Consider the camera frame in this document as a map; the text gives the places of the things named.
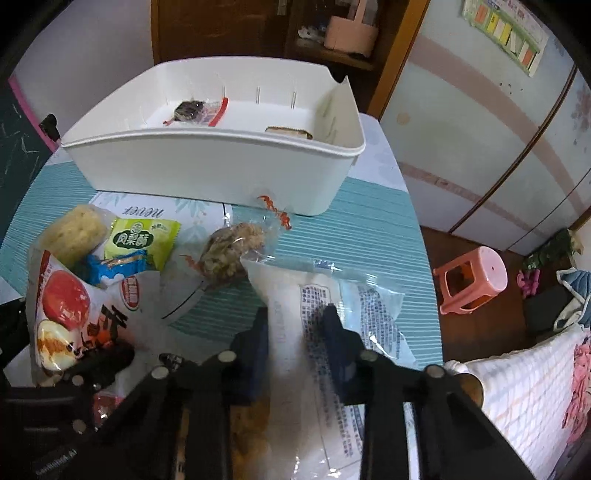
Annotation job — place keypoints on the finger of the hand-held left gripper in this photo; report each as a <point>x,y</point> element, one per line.
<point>104,367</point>

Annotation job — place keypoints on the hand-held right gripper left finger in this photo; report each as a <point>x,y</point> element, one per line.
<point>256,360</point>

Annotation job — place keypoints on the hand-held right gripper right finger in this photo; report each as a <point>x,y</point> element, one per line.
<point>337,355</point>

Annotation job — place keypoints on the large clear white snack bag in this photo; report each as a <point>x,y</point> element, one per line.
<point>286,295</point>

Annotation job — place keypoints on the large red white snack bag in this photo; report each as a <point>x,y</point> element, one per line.
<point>64,304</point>

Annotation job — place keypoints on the clear nut cluster packet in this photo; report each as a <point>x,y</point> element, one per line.
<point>231,251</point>

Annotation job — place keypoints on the yellow puffed rice cake packet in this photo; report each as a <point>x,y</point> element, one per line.
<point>74,235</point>

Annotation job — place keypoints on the white plastic storage bin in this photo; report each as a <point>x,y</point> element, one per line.
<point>207,170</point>

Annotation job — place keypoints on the small red packet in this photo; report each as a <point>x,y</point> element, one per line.
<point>106,408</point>

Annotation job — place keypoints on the blue snack packet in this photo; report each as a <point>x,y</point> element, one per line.
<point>115,270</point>

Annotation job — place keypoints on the green snack packet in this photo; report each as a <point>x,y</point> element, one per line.
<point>138,237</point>

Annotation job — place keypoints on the teal striped tablecloth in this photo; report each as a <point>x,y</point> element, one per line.
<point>369,221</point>

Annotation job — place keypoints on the pink plastic stool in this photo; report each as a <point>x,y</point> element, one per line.
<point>471,281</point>

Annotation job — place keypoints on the white printed placemat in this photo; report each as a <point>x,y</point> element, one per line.
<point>196,212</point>

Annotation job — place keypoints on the white checkered blanket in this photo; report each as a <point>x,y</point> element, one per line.
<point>521,397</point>

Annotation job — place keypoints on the pink toy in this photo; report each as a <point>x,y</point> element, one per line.
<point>528,284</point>

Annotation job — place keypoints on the dark bag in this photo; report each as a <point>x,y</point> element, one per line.
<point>547,309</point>

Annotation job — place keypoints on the brown cracker packet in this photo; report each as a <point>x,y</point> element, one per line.
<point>291,131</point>

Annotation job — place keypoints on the pink framed chalkboard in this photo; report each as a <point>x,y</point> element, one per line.
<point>18,152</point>

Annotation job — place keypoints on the green packets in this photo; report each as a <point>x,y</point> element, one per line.
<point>547,251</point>

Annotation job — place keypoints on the pink floral cloth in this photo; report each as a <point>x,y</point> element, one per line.
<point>581,392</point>

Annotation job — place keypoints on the blue white cloth bag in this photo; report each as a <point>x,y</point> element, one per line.
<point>577,295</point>

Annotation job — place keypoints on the pale sliding wardrobe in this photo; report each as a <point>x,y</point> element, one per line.
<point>480,152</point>

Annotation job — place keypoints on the dark snack packet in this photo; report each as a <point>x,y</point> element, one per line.
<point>191,110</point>

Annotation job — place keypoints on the wooden corner shelf unit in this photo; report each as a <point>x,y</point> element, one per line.
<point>397,46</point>

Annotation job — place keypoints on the pink basket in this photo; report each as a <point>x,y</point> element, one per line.
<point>348,32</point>

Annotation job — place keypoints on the brown wooden door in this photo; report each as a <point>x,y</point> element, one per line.
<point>221,27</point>

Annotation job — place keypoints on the wall poster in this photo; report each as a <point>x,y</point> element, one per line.
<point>505,32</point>

